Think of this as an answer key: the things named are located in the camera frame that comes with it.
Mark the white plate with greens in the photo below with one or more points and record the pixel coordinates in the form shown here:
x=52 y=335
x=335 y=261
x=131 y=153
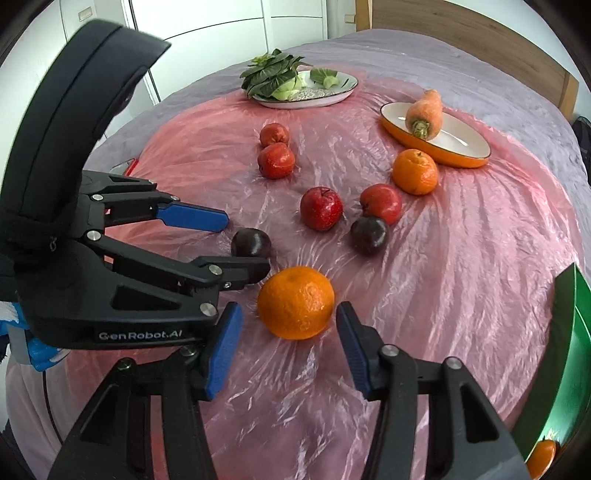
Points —
x=312 y=93

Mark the green leafy vegetable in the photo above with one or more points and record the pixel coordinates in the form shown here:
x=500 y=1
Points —
x=276 y=76

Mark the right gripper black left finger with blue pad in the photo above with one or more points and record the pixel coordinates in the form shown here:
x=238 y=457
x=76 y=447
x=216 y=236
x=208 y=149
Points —
x=111 y=439

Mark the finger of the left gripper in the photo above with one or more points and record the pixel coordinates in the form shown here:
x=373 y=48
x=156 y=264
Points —
x=108 y=200
x=139 y=271

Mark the smartphone red case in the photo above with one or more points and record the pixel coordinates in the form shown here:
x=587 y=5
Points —
x=124 y=168

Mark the purple bed cover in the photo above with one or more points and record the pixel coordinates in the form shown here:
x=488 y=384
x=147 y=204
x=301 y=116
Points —
x=481 y=93

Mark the orange oval dish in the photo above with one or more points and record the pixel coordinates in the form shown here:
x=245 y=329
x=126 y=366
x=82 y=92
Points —
x=457 y=144

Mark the black backpack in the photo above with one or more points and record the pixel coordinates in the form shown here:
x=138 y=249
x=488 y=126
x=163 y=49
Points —
x=582 y=130

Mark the white wardrobe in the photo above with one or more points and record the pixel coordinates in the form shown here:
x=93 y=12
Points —
x=204 y=37

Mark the blue white gloved hand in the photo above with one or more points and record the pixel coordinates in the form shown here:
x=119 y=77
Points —
x=25 y=348

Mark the carrot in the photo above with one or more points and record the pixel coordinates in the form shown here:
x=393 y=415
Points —
x=424 y=118

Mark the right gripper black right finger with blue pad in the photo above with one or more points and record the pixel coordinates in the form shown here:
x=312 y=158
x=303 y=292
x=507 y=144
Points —
x=467 y=438

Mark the wooden headboard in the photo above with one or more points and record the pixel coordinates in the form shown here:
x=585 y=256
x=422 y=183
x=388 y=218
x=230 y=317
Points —
x=480 y=36

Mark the green metal tray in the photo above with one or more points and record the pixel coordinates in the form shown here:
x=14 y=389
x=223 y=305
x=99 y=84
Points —
x=559 y=399

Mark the orange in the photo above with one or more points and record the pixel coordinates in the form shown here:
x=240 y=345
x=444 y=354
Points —
x=296 y=303
x=415 y=172
x=541 y=458

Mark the red apple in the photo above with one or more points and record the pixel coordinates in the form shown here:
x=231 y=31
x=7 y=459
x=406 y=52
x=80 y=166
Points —
x=276 y=161
x=382 y=201
x=274 y=133
x=321 y=208

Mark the dark plum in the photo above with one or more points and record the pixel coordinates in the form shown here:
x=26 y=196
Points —
x=251 y=242
x=369 y=235

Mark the pink plastic sheet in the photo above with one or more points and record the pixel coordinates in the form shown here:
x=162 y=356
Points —
x=467 y=271

